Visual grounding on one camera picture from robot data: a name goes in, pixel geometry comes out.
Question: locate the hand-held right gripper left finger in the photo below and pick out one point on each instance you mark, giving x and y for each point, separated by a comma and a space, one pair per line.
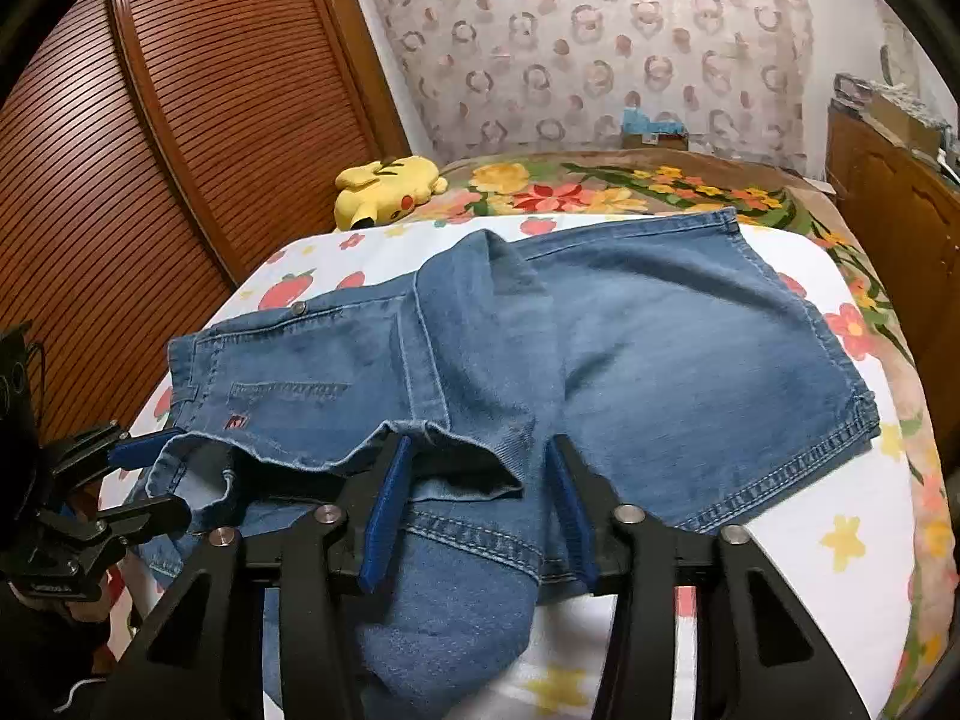
386, 510

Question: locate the floral blanket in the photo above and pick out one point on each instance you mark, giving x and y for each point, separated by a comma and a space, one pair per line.
570, 191

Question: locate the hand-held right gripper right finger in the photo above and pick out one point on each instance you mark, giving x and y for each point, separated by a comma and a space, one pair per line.
574, 514

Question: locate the wooden louvered wardrobe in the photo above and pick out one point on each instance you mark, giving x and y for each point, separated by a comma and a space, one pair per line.
187, 127

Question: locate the open cardboard box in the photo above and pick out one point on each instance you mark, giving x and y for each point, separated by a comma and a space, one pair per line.
904, 127

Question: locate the cardboard box with blue packets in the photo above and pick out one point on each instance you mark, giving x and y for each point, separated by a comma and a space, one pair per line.
652, 131

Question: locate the yellow plush toy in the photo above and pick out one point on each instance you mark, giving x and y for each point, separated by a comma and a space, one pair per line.
382, 191

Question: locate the blue denim pants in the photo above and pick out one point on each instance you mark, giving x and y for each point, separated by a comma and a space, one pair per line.
675, 375

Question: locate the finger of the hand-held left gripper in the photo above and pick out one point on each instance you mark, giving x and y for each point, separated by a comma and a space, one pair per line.
142, 519
142, 451

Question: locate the white strawberry print sheet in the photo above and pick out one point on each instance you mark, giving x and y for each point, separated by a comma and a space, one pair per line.
787, 577

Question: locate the circle patterned sheer curtain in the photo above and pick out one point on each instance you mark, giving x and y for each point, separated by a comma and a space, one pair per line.
600, 52

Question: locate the wooden sideboard cabinet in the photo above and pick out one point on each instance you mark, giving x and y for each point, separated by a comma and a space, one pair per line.
885, 187

